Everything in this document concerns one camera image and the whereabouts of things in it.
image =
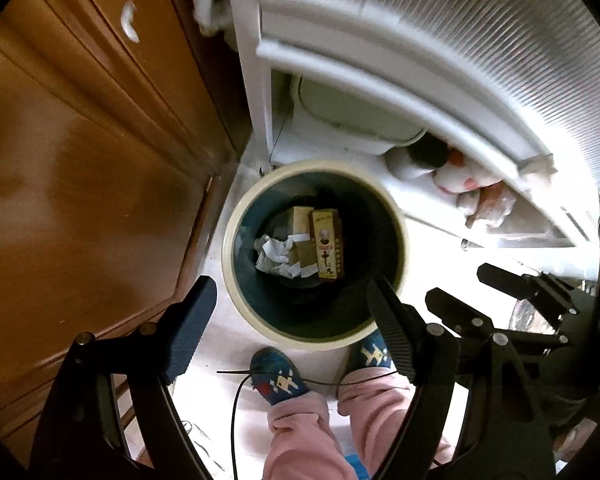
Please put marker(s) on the pink white plastic bag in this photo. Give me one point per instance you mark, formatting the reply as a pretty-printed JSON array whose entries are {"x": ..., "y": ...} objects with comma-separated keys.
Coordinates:
[{"x": 485, "y": 205}]

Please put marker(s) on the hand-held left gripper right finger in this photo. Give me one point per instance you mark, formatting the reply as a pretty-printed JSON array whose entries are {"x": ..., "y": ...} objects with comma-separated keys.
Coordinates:
[{"x": 395, "y": 330}]

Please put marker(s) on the brown wooden cabinet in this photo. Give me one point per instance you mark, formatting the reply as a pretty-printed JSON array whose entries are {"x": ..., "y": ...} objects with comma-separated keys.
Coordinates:
[{"x": 80, "y": 160}]

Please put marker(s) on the plain yellow cardboard box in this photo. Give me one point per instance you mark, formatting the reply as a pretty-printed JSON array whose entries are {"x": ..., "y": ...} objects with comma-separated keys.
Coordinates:
[{"x": 300, "y": 225}]

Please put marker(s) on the blue patterned slipper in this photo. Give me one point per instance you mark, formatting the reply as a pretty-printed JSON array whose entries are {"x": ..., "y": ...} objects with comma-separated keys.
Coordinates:
[
  {"x": 372, "y": 355},
  {"x": 280, "y": 380}
]

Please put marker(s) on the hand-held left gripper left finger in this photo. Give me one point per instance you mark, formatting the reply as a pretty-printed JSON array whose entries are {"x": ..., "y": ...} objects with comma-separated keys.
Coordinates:
[{"x": 192, "y": 330}]

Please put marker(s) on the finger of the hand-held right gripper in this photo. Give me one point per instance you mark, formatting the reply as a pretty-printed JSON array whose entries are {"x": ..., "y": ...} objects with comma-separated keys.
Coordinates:
[
  {"x": 522, "y": 285},
  {"x": 460, "y": 312}
]

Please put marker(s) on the person's pink pants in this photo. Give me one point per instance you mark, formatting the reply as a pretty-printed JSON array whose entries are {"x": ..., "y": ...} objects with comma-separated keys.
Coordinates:
[{"x": 300, "y": 440}]

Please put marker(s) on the white paper bag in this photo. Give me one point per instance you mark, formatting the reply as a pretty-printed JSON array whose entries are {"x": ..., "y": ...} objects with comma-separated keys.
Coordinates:
[{"x": 275, "y": 255}]

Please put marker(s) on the long yellow red box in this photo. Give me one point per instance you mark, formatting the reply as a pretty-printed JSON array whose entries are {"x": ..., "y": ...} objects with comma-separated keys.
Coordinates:
[{"x": 326, "y": 247}]

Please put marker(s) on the cream round trash bin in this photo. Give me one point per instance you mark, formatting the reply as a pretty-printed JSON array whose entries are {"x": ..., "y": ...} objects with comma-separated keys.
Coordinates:
[{"x": 360, "y": 260}]

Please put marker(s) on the white bin with green lid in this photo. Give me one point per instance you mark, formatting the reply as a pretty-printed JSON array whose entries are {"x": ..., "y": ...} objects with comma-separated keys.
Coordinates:
[{"x": 350, "y": 110}]

